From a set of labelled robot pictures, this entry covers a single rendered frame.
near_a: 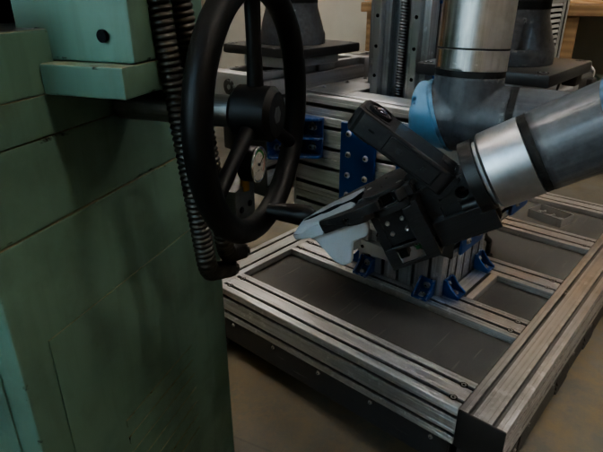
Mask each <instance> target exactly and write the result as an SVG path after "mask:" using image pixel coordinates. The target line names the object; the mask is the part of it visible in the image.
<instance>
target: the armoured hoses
mask: <svg viewBox="0 0 603 452"><path fill-rule="evenodd" d="M169 2H171V3H172V6H171V4H169ZM147 3H148V4H149V8H148V10H149V11H150V18H151V19H152V21H151V25H152V26H153V29H152V32H153V39H154V40H155V42H154V45H155V46H156V49H155V52H156V54H158V56H157V57H156V59H157V60H158V61H159V63H158V66H159V67H160V70H159V73H160V74H162V75H161V77H160V78H161V80H162V86H163V87H164V88H163V90H162V91H163V92H164V93H165V94H164V97H163V98H164V99H166V101H165V104H166V105H167V106H168V107H167V108H166V110H167V111H168V112H169V113H168V117H169V118H170V119H169V123H170V129H171V130H172V131H171V135H173V137H172V141H173V142H174V144H173V146H174V147H175V150H174V152H175V153H176V158H177V163H178V165H179V166H178V170H179V175H180V178H179V179H180V180H181V185H182V191H183V192H184V193H183V196H184V197H185V198H184V202H185V206H186V207H187V209H186V212H187V213H188V214H187V217H188V222H189V228H190V232H191V238H192V242H193V247H194V252H196V253H195V257H196V261H197V267H198V271H199V273H200V274H201V276H202V277H203V278H204V279H206V280H207V281H216V280H221V279H224V278H229V277H233V276H235V275H236V274H238V273H239V270H240V265H239V264H238V263H237V262H236V261H237V260H241V259H243V258H246V257H248V256H249V253H250V249H249V246H248V245H247V244H237V243H236V244H234V243H231V242H229V241H227V240H224V239H222V238H220V237H219V236H217V235H216V234H215V233H214V232H213V234H214V241H213V236H212V235H211V234H212V231H211V229H210V228H209V226H208V225H207V224H206V223H205V221H204V219H203V217H202V216H201V214H200V212H199V211H198V209H197V205H196V203H195V200H194V198H193V196H192V193H191V190H190V187H189V183H188V177H187V173H186V169H185V163H184V158H183V151H182V142H181V127H180V105H181V91H182V81H183V74H184V68H185V62H186V57H187V52H188V46H189V42H190V39H191V35H192V32H193V29H194V27H195V24H196V23H195V22H194V21H195V19H196V18H195V16H194V15H193V14H194V10H193V9H192V7H193V4H192V3H191V0H147ZM171 8H172V10H173V12H172V11H171V10H170V9H171ZM172 15H173V16H174V20H173V19H172V18H171V17H172ZM173 23H175V26H174V25H173ZM175 30H176V32H174V31H175ZM176 37H178V38H177V39H176ZM178 43H179V44H178ZM177 44H178V45H177ZM178 51H179V52H178ZM179 58H180V59H179ZM181 62H182V63H181ZM181 71H182V72H181ZM214 133H215V131H214ZM215 138H216V136H215V135H214V153H215V160H216V166H217V171H218V175H219V173H220V171H221V169H222V168H221V166H220V164H221V163H220V162H219V160H220V157H219V156H218V154H219V152H218V151H217V149H218V147H217V145H216V144H217V142H216V140H215ZM214 243H215V247H216V250H217V252H218V256H219V257H220V258H221V259H222V261H217V260H216V255H215V250H214V245H213V244H214Z"/></svg>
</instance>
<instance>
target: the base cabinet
mask: <svg viewBox="0 0 603 452"><path fill-rule="evenodd" d="M178 166H179V165H178V163H177V158H176V157H175V158H173V159H171V160H169V161H166V162H165V163H163V164H162V165H160V166H158V167H156V168H154V169H152V170H150V171H148V172H146V173H145V174H143V175H141V176H139V177H138V178H135V179H133V180H131V181H129V182H127V183H126V184H125V185H123V186H121V187H118V188H116V189H114V190H113V191H111V192H109V193H107V194H106V195H104V196H101V197H100V198H98V199H96V200H94V201H92V202H90V203H88V204H87V205H85V206H83V207H81V208H79V209H77V210H75V211H73V212H72V213H69V214H68V215H66V216H64V217H62V218H60V219H59V220H57V221H55V222H52V223H50V224H49V225H48V226H46V227H44V228H42V229H40V230H37V231H35V232H34V233H32V234H31V235H29V236H27V237H25V238H23V239H21V240H19V241H17V242H15V243H13V244H12V245H10V246H8V247H7V248H4V249H2V250H0V452H234V443H233V430H232V407H231V394H230V381H229V369H228V356H227V343H226V331H225V318H224V306H223V282H222V279H221V280H216V281H207V280H206V279H204V278H203V277H202V276H201V274H200V273H199V271H198V267H197V261H196V257H195V253H196V252H194V247H193V242H192V238H191V232H190V228H189V222H188V217H187V214H188V213H187V212H186V209H187V207H186V206H185V202H184V198H185V197H184V196H183V193H184V192H183V191H182V185H181V180H180V179H179V178H180V175H179V169H178Z"/></svg>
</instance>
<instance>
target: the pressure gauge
mask: <svg viewBox="0 0 603 452"><path fill-rule="evenodd" d="M264 153H265V154H264ZM263 155H264V157H263ZM262 158H263V160H262ZM261 160H262V161H261ZM260 162H261V165H260V166H258V164H259V163H260ZM266 167H267V155H266V151H265V149H264V148H263V147H262V146H253V145H251V146H250V147H249V149H248V151H247V153H246V155H245V157H244V159H243V161H242V163H241V165H240V167H239V169H238V175H239V177H240V185H241V186H243V192H246V191H249V182H256V183H259V182H260V181H261V180H262V179H263V177H264V175H265V172H266Z"/></svg>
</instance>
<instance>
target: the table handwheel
mask: <svg viewBox="0 0 603 452"><path fill-rule="evenodd" d="M260 1H261V2H262V3H263V5H264V6H265V7H266V9H267V10H268V12H269V13H270V16H271V18H272V20H273V23H274V25H275V29H276V32H277V36H278V39H279V43H280V48H281V52H282V58H283V64H284V87H285V105H284V97H283V95H282V93H281V92H280V91H279V90H278V89H277V88H276V87H275V86H267V85H264V81H263V66H262V50H261V20H260ZM243 3H244V16H245V31H246V55H247V84H239V85H237V86H236V87H235V89H234V90H233V91H232V92H231V94H216V93H214V92H215V84H216V77H217V71H218V66H219V62H220V57H221V54H222V50H223V44H224V41H225V38H226V35H227V32H228V29H229V28H230V25H231V23H232V20H233V18H234V16H235V14H236V12H237V11H238V10H239V8H240V7H241V6H242V4H243ZM164 94H165V93H164V92H163V91H162V90H158V91H153V92H150V93H147V94H145V95H142V96H138V97H135V98H133V99H130V100H112V107H113V110H114V112H115V114H116V115H117V116H118V117H120V118H128V119H139V120H150V121H160V122H169V119H170V118H169V117H168V113H169V112H168V111H167V110H166V108H167V107H168V106H167V105H166V104H165V101H166V99H164V98H163V97H164ZM305 113H306V70H305V59H304V51H303V45H302V35H301V31H300V27H299V23H298V20H297V17H296V13H295V11H294V9H293V5H292V2H291V0H205V3H204V5H203V7H202V9H201V11H200V13H199V15H198V17H197V21H196V24H195V27H194V29H193V32H192V35H191V39H190V42H189V46H188V52H187V57H186V62H185V68H184V74H183V81H182V91H181V105H180V127H181V142H182V151H183V158H184V163H185V169H186V173H187V177H188V183H189V187H190V190H191V193H192V196H193V198H194V200H195V203H196V205H197V209H198V211H199V212H200V214H201V216H202V217H203V219H204V221H205V223H206V224H207V225H208V226H209V228H210V229H211V230H212V231H213V232H214V233H215V234H216V235H217V236H219V237H220V238H222V239H224V240H227V241H229V242H231V243H237V244H245V243H249V242H251V241H254V240H256V239H258V238H260V237H261V236H263V235H264V234H265V233H266V232H267V231H268V230H269V229H270V228H271V227H272V225H273V224H274V223H275V221H276V220H275V219H272V218H268V217H267V214H266V211H267V205H268V204H285V203H286V201H287V199H288V196H289V194H290V192H291V189H292V186H293V182H294V178H295V175H296V171H297V168H298V164H299V159H300V155H301V150H302V139H303V133H304V124H305ZM214 126H221V127H229V129H230V131H231V132H232V134H233V136H234V137H235V141H234V143H233V145H232V148H231V150H230V152H229V155H228V157H227V159H226V161H225V163H224V165H223V167H222V169H221V171H220V173H219V175H218V171H217V166H216V160H215V153H214ZM275 139H277V140H278V141H279V142H280V143H281V147H280V152H279V156H278V160H277V164H276V167H275V172H274V176H273V177H272V180H271V183H270V185H269V188H268V190H267V193H266V195H265V196H264V198H263V200H262V202H261V204H260V205H259V206H258V208H257V209H256V210H255V212H254V213H252V214H251V215H250V216H249V217H247V218H244V219H241V218H239V217H237V216H236V215H235V214H234V213H233V211H232V210H231V208H230V206H229V205H228V204H227V202H226V197H227V195H228V193H229V191H230V188H231V186H232V182H233V180H234V179H235V176H236V174H237V172H238V169H239V167H240V165H241V163H242V161H243V159H244V157H245V155H246V153H247V151H248V149H249V147H250V145H251V143H252V141H260V142H270V143H271V142H273V141H274V140H275Z"/></svg>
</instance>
